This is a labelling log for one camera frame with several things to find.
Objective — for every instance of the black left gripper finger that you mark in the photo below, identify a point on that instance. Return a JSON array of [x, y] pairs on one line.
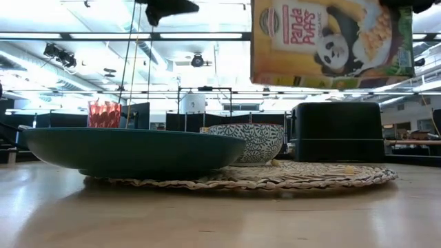
[[153, 19]]

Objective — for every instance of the red faceted plastic cup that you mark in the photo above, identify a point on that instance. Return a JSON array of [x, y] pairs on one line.
[[103, 115]]

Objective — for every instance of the yellow Panda Puffs cereal box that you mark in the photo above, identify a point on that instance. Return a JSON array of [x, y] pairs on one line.
[[293, 62]]

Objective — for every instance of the white bowl with green pattern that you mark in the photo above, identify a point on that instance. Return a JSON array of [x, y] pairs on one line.
[[258, 144]]

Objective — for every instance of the black ceiling speaker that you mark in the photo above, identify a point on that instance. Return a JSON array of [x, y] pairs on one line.
[[419, 62]]

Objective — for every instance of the white cylindrical tank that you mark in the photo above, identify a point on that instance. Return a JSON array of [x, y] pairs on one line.
[[193, 103]]

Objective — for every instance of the black ceiling spotlight cluster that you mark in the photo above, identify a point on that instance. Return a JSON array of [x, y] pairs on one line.
[[60, 56]]

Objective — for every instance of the dark green plate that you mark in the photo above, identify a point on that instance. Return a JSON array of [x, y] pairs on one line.
[[138, 151]]

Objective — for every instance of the wooden desk top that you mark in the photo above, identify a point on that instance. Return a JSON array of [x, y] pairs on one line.
[[413, 142]]

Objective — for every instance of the black toaster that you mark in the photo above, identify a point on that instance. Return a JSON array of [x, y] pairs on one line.
[[337, 131]]

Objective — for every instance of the black partition panel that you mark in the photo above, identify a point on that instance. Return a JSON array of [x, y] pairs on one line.
[[272, 118]]

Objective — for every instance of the yellow cereal puff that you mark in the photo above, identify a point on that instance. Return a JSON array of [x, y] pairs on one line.
[[275, 162], [349, 169]]

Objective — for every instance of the round woven straw placemat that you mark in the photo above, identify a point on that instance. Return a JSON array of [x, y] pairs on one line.
[[303, 175]]

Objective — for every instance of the black horizontal frame bar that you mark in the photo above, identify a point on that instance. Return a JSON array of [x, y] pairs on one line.
[[155, 36]]

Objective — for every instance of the round black ceiling camera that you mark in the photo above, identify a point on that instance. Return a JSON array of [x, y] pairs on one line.
[[197, 60]]

